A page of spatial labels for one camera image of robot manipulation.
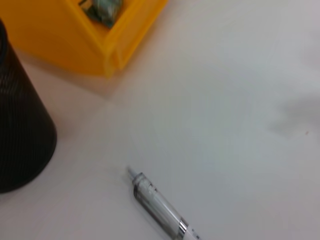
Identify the black mesh pen holder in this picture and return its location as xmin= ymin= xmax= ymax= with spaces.
xmin=0 ymin=18 xmax=58 ymax=195

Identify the green plastic wrapper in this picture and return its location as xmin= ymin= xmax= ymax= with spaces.
xmin=78 ymin=0 xmax=125 ymax=27

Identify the yellow plastic bin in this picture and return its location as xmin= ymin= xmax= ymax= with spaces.
xmin=0 ymin=0 xmax=168 ymax=79

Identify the white grey ballpoint pen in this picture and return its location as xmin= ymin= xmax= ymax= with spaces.
xmin=126 ymin=166 xmax=202 ymax=240

